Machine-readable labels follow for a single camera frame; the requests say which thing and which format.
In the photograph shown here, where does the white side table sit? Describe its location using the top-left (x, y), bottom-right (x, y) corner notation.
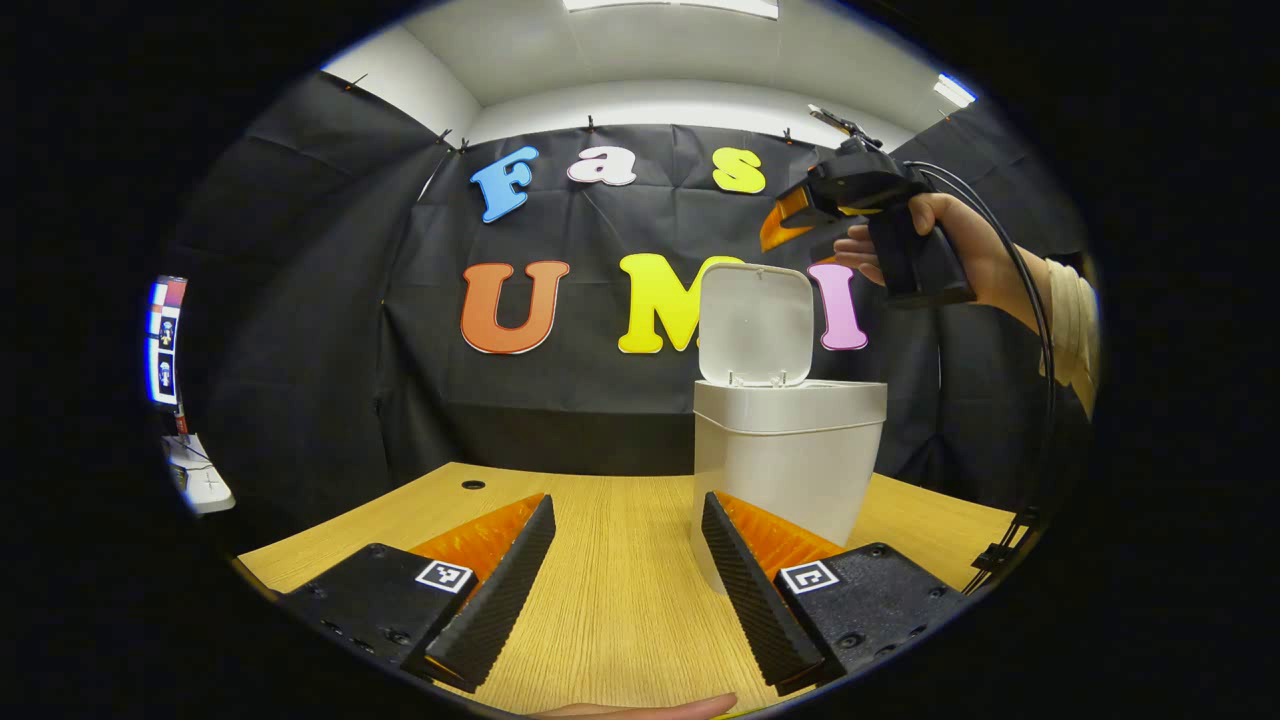
top-left (165, 433), bottom-right (237, 516)

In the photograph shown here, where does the computer monitor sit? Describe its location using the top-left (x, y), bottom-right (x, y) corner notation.
top-left (148, 277), bottom-right (189, 406)

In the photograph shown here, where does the wooden desktop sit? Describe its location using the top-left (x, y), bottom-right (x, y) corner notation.
top-left (238, 460), bottom-right (1019, 716)

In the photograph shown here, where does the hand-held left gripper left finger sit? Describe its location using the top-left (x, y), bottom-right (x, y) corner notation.
top-left (280, 492), bottom-right (558, 693)

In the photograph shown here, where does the black cable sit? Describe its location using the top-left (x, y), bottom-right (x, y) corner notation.
top-left (900, 160), bottom-right (1059, 596)

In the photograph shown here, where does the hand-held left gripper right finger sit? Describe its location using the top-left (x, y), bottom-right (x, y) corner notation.
top-left (700, 490), bottom-right (969, 696)

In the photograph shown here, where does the ceiling light panel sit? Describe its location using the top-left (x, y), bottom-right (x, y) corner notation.
top-left (563, 0), bottom-right (781, 21)

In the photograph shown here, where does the white desktop garbage bin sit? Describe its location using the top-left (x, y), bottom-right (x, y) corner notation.
top-left (690, 262), bottom-right (889, 596)

